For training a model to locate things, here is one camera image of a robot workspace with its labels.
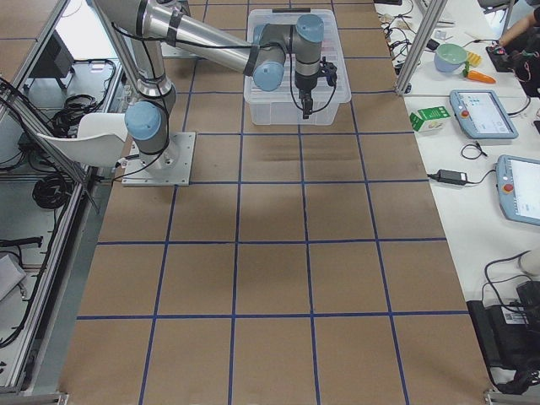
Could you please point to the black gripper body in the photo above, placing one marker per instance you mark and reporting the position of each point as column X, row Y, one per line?
column 305, row 86

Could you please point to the clear plastic box lid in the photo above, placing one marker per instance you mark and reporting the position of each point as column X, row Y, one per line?
column 296, row 43

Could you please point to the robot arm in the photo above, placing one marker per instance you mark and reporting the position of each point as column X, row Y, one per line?
column 157, row 40

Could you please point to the green white carton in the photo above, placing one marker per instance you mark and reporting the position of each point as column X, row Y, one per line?
column 429, row 119

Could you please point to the green bowl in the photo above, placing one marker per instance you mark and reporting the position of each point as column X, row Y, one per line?
column 449, row 57

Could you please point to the black power adapter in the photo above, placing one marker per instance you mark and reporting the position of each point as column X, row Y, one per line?
column 452, row 177

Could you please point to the toy carrot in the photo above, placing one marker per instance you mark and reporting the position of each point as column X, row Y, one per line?
column 478, row 77

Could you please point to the blue teach pendant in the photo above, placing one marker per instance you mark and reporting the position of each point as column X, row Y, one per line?
column 518, row 188
column 481, row 115

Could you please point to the white chair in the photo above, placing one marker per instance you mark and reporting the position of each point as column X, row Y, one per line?
column 99, row 142

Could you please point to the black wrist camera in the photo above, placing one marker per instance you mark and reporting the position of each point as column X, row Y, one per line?
column 329, row 72

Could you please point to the black box latch handle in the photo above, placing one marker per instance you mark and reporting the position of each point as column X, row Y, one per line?
column 291, row 10

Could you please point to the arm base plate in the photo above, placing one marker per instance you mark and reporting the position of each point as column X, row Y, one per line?
column 173, row 167

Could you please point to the aluminium frame post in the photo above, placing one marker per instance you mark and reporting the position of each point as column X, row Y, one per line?
column 425, row 29

